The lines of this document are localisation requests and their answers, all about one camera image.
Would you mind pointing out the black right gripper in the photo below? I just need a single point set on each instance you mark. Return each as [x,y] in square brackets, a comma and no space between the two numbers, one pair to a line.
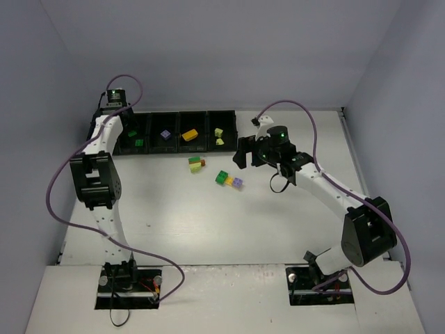
[248,150]

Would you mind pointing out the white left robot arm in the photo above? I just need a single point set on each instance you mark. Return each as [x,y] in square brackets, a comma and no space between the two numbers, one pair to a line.
[99,188]

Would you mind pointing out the yellow curved lego brick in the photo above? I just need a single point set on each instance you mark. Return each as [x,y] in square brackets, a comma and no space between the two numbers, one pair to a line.
[190,135]

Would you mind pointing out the lime rounded lego brick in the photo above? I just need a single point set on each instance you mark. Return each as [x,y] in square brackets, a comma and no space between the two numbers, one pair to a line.
[218,132]

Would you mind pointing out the green lime brown lego cluster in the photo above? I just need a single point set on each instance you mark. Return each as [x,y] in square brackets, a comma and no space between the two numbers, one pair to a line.
[196,164]

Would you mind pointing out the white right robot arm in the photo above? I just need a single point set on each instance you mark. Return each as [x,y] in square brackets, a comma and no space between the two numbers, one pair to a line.
[366,234]

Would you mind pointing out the purple small lego brick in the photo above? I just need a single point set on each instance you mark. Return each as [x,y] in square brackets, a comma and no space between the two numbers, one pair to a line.
[237,183]

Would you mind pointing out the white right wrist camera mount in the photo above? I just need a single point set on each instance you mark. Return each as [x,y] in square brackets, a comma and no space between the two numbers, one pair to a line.
[262,123]

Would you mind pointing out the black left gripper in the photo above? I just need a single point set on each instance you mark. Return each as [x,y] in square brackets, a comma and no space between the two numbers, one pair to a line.
[126,116]

